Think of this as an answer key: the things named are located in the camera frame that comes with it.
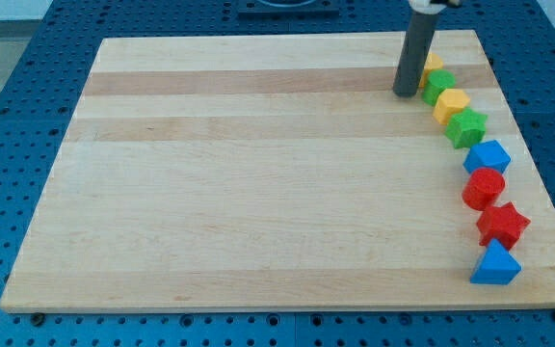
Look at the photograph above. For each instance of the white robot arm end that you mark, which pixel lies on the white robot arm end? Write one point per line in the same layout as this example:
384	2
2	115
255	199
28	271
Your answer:
433	7

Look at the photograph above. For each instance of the yellow star block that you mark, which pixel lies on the yellow star block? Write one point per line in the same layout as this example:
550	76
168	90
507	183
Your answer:
433	62

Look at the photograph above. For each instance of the green star block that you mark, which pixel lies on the green star block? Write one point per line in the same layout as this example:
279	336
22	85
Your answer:
466	128

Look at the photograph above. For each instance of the red star block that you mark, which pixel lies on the red star block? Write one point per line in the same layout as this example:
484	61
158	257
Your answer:
503	223

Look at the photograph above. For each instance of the wooden board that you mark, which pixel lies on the wooden board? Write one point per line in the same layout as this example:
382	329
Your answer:
272	173

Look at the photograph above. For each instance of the yellow hexagon block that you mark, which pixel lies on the yellow hexagon block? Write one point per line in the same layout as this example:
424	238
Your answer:
448	103

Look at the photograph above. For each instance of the green cylinder block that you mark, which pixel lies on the green cylinder block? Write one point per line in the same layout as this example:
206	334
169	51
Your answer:
437	82

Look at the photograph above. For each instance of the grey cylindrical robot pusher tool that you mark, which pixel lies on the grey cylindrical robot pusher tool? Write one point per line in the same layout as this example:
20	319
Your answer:
416	46

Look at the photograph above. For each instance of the red cylinder block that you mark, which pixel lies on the red cylinder block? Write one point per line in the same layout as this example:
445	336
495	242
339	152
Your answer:
483	188

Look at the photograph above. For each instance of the blue cube block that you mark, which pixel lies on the blue cube block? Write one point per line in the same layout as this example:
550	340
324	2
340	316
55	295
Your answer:
489	154

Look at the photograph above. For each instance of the blue triangle block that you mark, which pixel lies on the blue triangle block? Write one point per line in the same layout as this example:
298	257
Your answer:
496	266

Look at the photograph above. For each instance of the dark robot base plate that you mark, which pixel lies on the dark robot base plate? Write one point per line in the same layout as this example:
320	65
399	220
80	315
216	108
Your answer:
270	8

